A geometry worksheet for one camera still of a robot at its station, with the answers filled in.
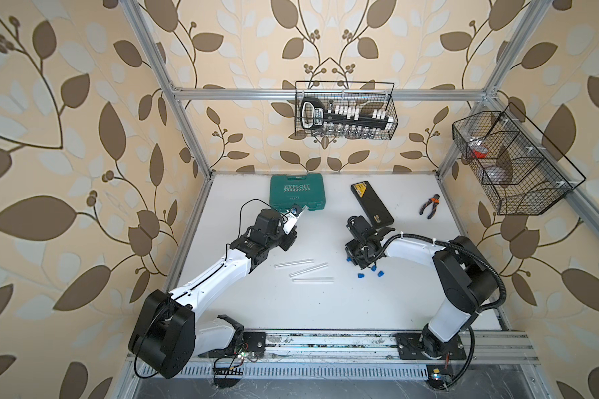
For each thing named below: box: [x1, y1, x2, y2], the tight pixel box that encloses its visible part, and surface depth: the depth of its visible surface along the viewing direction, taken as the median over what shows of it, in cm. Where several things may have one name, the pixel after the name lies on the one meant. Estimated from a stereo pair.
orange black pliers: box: [419, 193, 441, 221], surface depth 110 cm
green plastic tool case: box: [269, 173, 327, 213], surface depth 110 cm
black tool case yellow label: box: [351, 180, 395, 228], surface depth 110 cm
